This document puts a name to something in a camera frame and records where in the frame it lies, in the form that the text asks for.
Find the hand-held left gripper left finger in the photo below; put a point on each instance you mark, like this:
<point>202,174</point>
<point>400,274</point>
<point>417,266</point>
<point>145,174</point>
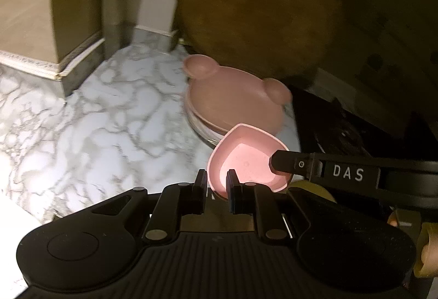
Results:
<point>200,189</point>

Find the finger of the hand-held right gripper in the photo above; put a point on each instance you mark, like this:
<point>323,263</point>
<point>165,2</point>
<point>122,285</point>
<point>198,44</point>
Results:
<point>342,172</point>

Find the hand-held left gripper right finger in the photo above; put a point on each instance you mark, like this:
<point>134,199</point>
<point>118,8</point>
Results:
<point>232,192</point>

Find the pink heart-shaped bowl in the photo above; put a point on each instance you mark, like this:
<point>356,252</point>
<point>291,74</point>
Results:
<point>246,155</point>

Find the pink bear-shaped plate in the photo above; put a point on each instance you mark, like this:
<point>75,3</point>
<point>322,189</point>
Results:
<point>236,97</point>

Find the person's right hand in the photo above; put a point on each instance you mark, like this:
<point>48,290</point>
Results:
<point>427,251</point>

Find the yellow round object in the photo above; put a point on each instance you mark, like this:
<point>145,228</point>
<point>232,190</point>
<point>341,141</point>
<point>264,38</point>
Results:
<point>314,191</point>

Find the black gas stove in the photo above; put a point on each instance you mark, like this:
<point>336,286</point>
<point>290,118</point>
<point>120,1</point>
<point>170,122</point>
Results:
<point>359,127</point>

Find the round wooden cutting board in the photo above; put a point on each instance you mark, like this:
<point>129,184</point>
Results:
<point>260,7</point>

